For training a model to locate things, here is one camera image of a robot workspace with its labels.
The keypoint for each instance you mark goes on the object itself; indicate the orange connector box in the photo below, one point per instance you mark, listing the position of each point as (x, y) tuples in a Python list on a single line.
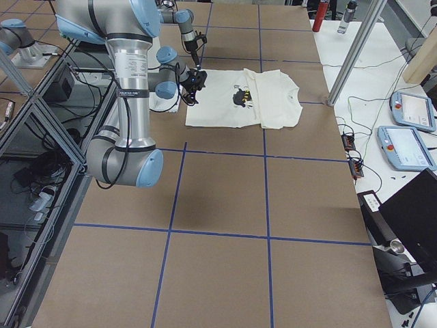
[(356, 167), (348, 141)]

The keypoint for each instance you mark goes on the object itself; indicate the red bottle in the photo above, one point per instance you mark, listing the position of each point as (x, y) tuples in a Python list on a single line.
[(320, 14)]

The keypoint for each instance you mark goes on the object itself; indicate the upper orange connector box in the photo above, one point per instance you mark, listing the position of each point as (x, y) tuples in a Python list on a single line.
[(348, 141)]

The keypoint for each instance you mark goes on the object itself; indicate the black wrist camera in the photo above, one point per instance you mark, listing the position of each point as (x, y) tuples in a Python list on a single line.
[(200, 38)]

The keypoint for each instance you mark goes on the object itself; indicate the cream long-sleeve cat shirt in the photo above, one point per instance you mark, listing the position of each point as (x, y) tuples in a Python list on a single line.
[(239, 98)]

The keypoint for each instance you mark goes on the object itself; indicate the lower teach pendant tablet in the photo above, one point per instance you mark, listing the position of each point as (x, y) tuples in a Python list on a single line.
[(404, 148)]

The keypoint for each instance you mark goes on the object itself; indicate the clear water bottle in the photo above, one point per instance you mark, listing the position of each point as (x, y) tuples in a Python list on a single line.
[(347, 17)]

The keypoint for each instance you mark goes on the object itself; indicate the teach pendant tablet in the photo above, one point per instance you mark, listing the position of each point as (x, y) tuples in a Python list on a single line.
[(404, 148), (413, 110)]

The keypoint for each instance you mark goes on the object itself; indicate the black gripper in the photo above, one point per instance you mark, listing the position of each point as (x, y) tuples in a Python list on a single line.
[(193, 50), (188, 82)]

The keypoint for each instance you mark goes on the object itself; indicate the upper teach pendant tablet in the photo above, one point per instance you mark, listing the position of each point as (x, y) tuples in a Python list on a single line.
[(413, 110)]

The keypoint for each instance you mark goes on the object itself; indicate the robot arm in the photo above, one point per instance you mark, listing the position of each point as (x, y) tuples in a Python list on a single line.
[(123, 151), (184, 20)]

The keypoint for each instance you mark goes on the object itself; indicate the lower orange connector box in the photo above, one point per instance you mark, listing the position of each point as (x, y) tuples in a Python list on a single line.
[(356, 167)]

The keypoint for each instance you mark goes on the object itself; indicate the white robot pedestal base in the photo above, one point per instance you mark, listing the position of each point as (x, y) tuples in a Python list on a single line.
[(156, 103)]

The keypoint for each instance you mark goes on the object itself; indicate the aluminium frame post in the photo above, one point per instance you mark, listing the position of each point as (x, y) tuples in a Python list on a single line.
[(375, 9)]

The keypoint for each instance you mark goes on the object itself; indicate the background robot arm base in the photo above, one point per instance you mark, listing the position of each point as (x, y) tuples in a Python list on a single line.
[(15, 36)]

